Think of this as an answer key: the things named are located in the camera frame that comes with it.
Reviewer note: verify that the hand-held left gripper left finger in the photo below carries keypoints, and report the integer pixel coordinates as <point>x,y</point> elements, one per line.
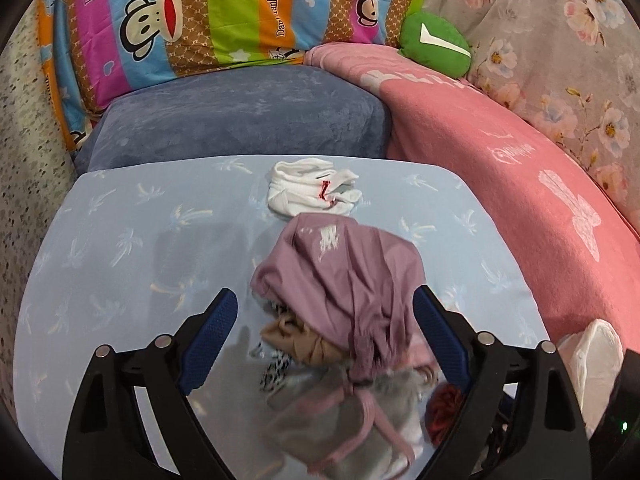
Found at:
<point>220,325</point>

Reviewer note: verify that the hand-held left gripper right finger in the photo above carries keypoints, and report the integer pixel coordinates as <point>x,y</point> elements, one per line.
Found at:
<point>440,330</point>

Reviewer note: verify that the white lined bin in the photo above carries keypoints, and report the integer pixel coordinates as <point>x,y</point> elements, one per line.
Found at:
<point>595,355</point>

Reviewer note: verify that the leopard print scarf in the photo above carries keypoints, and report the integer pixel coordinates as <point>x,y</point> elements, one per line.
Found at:
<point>275,377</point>

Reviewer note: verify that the brown cloth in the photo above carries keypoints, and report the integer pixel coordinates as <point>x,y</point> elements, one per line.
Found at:
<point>295,342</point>

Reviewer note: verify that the purple garment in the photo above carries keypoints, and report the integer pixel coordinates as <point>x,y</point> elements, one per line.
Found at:
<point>350,280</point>

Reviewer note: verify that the white sock pair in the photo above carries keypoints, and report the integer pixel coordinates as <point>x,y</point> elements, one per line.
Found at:
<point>295,195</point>

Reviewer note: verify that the red scrunchie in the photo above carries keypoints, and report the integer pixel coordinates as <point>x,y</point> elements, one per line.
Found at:
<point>442,407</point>

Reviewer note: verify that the light blue printed cloth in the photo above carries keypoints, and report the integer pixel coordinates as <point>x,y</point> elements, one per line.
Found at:
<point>125,240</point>

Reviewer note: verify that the pink blanket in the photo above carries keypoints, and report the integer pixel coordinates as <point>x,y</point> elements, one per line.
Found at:
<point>500,185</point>

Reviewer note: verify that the blue-grey velvet cushion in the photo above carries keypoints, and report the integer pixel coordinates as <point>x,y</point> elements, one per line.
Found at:
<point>240,115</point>

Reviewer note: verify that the green round check-mark cushion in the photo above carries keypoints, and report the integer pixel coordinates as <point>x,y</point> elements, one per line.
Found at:
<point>435,45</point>

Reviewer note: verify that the grey floral sheet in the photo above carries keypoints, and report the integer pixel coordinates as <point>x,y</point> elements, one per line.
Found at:
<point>550,35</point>

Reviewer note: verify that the striped monkey print quilt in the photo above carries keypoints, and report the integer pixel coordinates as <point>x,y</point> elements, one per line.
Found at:
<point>210,10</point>

